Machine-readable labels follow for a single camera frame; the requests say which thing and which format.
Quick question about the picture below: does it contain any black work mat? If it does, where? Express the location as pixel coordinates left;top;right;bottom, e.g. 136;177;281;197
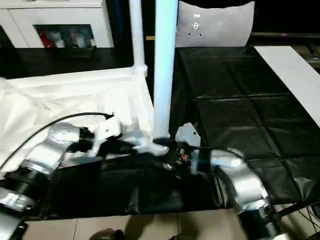
0;45;320;220

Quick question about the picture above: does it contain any black cabinet with gold label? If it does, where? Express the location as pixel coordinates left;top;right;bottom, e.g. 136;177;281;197
112;0;157;57

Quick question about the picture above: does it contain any white plastic table top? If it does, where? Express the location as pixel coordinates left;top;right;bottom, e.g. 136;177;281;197
0;66;171;172

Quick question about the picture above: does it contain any white cabinet with glass doors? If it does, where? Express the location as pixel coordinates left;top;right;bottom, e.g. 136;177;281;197
0;0;115;50

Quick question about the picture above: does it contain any black stand leg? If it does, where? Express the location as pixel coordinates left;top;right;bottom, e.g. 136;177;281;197
270;200;320;219

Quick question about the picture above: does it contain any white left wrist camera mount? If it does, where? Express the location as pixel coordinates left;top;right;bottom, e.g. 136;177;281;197
90;116;124;155

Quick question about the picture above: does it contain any flat white board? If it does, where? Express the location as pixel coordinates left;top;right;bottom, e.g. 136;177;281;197
254;45;320;127

